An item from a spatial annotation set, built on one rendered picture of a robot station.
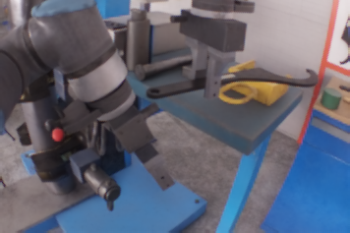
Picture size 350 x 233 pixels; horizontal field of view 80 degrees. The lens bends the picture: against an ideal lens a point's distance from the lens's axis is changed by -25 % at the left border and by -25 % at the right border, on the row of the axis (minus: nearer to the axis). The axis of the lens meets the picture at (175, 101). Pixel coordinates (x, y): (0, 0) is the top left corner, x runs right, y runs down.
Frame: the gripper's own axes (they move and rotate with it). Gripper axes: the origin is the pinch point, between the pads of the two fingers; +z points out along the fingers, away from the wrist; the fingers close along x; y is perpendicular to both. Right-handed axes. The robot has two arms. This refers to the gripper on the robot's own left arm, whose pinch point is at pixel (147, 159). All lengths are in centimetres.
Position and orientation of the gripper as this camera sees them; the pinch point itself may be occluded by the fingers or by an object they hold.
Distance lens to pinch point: 50.3
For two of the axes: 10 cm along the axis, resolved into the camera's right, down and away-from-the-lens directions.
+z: 3.5, 7.7, 5.3
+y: 8.2, -5.3, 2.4
